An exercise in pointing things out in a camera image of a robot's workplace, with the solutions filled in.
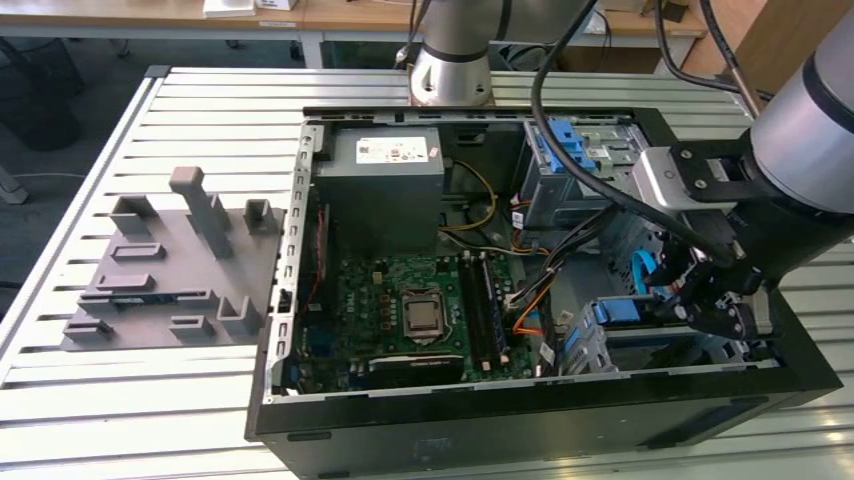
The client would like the thin red wire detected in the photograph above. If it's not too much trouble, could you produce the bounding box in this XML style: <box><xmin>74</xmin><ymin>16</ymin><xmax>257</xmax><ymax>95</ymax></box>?
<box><xmin>305</xmin><ymin>202</ymin><xmax>334</xmax><ymax>314</ymax></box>

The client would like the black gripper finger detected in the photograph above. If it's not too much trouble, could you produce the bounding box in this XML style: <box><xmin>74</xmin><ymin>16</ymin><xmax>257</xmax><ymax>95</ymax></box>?
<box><xmin>657</xmin><ymin>238</ymin><xmax>710</xmax><ymax>322</ymax></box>
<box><xmin>684</xmin><ymin>293</ymin><xmax>778</xmax><ymax>347</ymax></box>

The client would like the hard disk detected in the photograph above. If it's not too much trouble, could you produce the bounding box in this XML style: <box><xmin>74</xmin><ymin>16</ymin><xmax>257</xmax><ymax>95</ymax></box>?
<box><xmin>596</xmin><ymin>294</ymin><xmax>689</xmax><ymax>329</ymax></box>

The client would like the grey parts rack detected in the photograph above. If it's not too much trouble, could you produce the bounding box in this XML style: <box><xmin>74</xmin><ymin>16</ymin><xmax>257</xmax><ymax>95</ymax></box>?
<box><xmin>59</xmin><ymin>166</ymin><xmax>290</xmax><ymax>354</ymax></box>

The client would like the wooden desk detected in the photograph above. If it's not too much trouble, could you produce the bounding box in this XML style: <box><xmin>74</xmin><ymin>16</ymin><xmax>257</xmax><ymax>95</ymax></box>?
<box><xmin>0</xmin><ymin>0</ymin><xmax>709</xmax><ymax>76</ymax></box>

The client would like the hanging cable with plug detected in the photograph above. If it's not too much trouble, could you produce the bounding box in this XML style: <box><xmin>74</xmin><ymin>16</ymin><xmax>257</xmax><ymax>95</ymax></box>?
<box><xmin>393</xmin><ymin>0</ymin><xmax>436</xmax><ymax>69</ymax></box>

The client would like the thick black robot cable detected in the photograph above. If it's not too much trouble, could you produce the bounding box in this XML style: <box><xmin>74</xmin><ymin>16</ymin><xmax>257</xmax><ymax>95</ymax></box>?
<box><xmin>532</xmin><ymin>0</ymin><xmax>746</xmax><ymax>266</ymax></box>

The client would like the metal disk bay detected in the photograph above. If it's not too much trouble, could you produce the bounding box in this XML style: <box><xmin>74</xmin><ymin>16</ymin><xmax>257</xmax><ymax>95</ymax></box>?
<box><xmin>560</xmin><ymin>293</ymin><xmax>753</xmax><ymax>376</ymax></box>

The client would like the yellow cable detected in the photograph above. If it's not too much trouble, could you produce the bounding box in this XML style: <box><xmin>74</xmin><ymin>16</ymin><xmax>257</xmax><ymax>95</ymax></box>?
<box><xmin>440</xmin><ymin>158</ymin><xmax>500</xmax><ymax>234</ymax></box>

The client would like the CPU socket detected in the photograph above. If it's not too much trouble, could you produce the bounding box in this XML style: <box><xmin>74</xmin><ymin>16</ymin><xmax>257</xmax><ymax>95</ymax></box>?
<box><xmin>398</xmin><ymin>287</ymin><xmax>449</xmax><ymax>346</ymax></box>

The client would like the white paper box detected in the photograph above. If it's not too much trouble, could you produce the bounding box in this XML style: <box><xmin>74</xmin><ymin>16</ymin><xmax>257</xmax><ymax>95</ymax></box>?
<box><xmin>202</xmin><ymin>0</ymin><xmax>257</xmax><ymax>19</ymax></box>

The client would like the black cable bundle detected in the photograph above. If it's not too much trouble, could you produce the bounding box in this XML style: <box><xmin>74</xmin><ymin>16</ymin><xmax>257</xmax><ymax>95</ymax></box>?
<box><xmin>506</xmin><ymin>199</ymin><xmax>629</xmax><ymax>311</ymax></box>

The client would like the orange wire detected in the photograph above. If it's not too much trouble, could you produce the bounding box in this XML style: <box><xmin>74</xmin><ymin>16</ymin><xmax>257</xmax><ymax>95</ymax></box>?
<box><xmin>512</xmin><ymin>293</ymin><xmax>548</xmax><ymax>339</ymax></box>

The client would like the blue data wire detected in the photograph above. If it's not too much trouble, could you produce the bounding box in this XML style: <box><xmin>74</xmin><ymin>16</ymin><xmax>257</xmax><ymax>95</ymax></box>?
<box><xmin>629</xmin><ymin>247</ymin><xmax>676</xmax><ymax>304</ymax></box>

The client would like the black PC case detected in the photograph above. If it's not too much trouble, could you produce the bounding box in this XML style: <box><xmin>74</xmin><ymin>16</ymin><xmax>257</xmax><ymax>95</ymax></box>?
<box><xmin>243</xmin><ymin>105</ymin><xmax>844</xmax><ymax>480</ymax></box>

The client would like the blue plastic drive latch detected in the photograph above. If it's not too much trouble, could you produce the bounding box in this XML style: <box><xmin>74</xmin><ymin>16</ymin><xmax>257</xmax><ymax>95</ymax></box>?
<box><xmin>536</xmin><ymin>121</ymin><xmax>589</xmax><ymax>175</ymax></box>

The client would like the RAM stick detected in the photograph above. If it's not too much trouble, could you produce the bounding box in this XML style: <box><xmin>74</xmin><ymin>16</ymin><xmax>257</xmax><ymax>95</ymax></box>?
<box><xmin>481</xmin><ymin>255</ymin><xmax>513</xmax><ymax>364</ymax></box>

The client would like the black bin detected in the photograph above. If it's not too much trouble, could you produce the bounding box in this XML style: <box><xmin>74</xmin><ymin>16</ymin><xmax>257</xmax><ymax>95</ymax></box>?
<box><xmin>0</xmin><ymin>37</ymin><xmax>87</xmax><ymax>154</ymax></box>

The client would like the green motherboard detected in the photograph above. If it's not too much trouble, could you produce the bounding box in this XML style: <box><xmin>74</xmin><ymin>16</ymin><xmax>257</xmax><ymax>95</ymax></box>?
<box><xmin>293</xmin><ymin>252</ymin><xmax>556</xmax><ymax>396</ymax></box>

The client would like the black RAM slot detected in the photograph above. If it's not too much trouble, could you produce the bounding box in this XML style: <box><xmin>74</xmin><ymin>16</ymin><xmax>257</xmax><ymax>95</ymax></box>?
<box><xmin>461</xmin><ymin>252</ymin><xmax>489</xmax><ymax>370</ymax></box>

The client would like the grey power supply unit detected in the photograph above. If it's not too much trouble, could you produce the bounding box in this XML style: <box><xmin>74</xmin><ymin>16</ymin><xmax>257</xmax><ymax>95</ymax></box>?
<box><xmin>313</xmin><ymin>125</ymin><xmax>448</xmax><ymax>256</ymax></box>

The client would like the black camera bracket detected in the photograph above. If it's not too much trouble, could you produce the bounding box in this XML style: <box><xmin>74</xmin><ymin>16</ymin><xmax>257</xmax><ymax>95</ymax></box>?
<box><xmin>670</xmin><ymin>142</ymin><xmax>769</xmax><ymax>204</ymax></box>

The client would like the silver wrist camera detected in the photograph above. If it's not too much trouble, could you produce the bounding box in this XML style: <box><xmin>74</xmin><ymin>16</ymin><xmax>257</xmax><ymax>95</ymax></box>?
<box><xmin>632</xmin><ymin>148</ymin><xmax>713</xmax><ymax>217</ymax></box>

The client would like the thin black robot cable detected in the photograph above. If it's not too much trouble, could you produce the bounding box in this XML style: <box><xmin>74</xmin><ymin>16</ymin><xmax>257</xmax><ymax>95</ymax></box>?
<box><xmin>653</xmin><ymin>0</ymin><xmax>762</xmax><ymax>96</ymax></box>

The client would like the grey optical drive cage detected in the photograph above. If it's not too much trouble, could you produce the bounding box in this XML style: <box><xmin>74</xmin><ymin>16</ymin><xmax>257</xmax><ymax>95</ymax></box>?
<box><xmin>520</xmin><ymin>119</ymin><xmax>653</xmax><ymax>231</ymax></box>

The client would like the black graphics card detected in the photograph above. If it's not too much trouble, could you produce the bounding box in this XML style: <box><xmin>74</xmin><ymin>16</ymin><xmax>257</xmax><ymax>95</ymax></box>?
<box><xmin>365</xmin><ymin>352</ymin><xmax>466</xmax><ymax>389</ymax></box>

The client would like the silver CPU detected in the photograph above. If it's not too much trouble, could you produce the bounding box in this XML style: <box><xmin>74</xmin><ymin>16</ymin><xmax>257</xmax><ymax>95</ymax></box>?
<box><xmin>405</xmin><ymin>301</ymin><xmax>440</xmax><ymax>332</ymax></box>

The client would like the grey desk foot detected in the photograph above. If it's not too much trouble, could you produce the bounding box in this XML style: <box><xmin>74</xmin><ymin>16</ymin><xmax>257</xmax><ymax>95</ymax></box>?
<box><xmin>0</xmin><ymin>164</ymin><xmax>30</xmax><ymax>206</ymax></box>

